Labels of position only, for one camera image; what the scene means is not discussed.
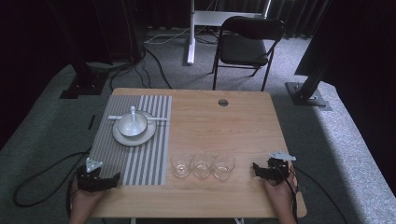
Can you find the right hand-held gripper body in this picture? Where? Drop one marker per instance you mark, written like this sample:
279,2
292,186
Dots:
278,168

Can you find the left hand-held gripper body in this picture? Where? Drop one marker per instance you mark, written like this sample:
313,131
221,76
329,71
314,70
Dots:
88,180

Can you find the person's left hand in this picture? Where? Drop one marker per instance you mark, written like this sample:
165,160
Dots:
85,199

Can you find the person's right hand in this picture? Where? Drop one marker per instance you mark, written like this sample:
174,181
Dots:
278,194

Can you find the clear drinking glass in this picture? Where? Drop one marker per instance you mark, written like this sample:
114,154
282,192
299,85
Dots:
181,166
202,166
224,167

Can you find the grey striped placemat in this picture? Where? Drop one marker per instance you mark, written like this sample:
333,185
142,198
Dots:
134,140

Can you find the grey round plate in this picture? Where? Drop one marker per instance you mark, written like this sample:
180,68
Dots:
134,140

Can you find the white bowl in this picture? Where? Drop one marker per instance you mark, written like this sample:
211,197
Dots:
129,127

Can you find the small black flat object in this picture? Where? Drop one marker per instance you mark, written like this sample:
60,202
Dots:
91,122

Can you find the white spoon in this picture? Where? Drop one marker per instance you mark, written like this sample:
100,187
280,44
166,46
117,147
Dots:
133,119

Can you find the white chopsticks pair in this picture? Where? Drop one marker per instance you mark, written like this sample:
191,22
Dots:
157,118

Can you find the black metal stand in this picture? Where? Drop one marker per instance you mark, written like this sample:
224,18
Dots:
308,93
85,84

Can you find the black folding chair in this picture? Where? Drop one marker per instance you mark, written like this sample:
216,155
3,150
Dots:
244,46

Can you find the white desk frame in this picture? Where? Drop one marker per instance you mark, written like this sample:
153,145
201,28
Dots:
193,31

